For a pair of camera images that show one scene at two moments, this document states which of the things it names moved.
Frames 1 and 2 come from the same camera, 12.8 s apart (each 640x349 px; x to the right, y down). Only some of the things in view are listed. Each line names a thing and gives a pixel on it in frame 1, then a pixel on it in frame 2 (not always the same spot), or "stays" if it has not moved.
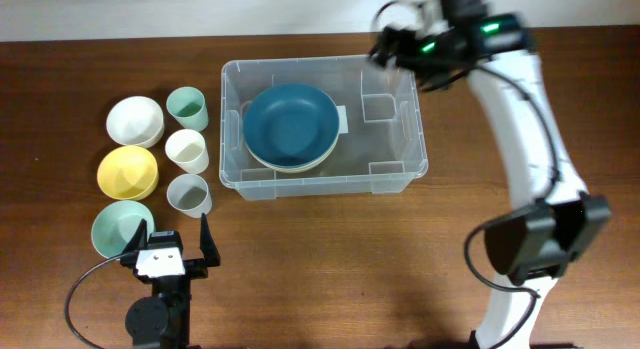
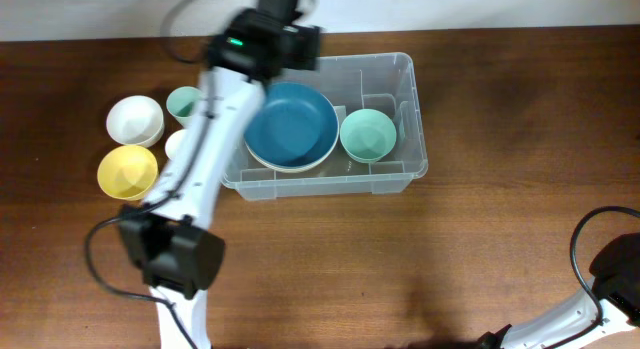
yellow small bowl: x=129 y=172 stays
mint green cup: x=188 y=105 stays
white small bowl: x=135 y=121 stays
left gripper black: x=198 y=268 → x=309 y=47
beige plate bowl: x=289 y=169 stays
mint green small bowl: x=114 y=225 → x=368 y=135
